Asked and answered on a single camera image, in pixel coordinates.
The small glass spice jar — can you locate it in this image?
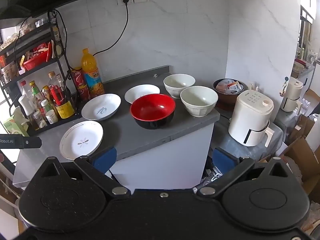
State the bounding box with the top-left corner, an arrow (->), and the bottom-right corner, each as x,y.
33,111 -> 48,130

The white cabinet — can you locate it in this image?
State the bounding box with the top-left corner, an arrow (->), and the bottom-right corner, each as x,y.
109,124 -> 215,191

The green label bottle yellow cap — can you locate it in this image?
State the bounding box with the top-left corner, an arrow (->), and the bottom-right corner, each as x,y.
29,80 -> 46,105

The orange juice bottle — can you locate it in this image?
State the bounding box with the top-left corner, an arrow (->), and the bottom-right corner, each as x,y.
81,48 -> 105,98

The black power plug cable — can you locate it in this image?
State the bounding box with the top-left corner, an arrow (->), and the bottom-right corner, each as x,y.
93,0 -> 129,56

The brown bowl with packets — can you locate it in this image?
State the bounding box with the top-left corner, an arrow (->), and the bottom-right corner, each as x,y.
213,79 -> 248,106

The white squeeze bottle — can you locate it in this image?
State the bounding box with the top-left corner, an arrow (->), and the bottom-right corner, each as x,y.
18,95 -> 34,120

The white patterned bowl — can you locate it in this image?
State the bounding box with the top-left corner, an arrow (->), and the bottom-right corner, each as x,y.
163,74 -> 196,99

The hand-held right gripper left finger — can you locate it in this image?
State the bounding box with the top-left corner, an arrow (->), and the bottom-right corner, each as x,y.
37,146 -> 131,200

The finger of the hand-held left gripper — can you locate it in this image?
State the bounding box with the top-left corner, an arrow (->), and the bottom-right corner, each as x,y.
0,137 -> 42,150

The red plastic basket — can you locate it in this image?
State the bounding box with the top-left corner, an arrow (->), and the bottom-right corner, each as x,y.
22,49 -> 52,72

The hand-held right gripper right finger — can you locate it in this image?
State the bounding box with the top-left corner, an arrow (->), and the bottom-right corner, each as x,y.
196,147 -> 292,200

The green cardboard box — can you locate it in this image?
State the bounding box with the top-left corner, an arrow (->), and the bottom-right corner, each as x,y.
0,114 -> 30,137

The white plate with blue print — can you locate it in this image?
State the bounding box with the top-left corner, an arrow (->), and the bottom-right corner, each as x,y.
81,93 -> 122,121

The brown cardboard box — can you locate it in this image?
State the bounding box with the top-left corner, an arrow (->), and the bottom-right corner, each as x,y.
282,136 -> 320,203

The red and black bowl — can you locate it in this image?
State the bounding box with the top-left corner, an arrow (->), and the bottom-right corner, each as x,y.
130,94 -> 176,130

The white ribbed bowl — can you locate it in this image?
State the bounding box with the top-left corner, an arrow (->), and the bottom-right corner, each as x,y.
180,86 -> 218,117

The white plate with flower print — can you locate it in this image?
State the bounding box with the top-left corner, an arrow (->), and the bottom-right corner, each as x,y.
59,120 -> 104,160

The white jar with label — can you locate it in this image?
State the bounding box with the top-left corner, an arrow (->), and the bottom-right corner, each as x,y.
46,109 -> 59,125

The white air fryer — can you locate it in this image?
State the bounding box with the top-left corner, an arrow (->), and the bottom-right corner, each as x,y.
228,89 -> 274,147

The small white plate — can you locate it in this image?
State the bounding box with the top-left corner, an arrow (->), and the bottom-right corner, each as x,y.
124,84 -> 160,104

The clear bottle with gold cap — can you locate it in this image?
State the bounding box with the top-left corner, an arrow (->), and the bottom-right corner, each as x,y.
47,71 -> 63,90

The small white appliance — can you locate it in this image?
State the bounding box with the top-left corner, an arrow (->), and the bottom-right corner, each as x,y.
280,77 -> 304,112

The black metal rack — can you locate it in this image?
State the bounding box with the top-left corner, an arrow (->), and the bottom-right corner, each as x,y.
0,10 -> 83,137

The yellow label bottle red handle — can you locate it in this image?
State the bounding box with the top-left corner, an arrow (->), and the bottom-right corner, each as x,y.
49,85 -> 75,119

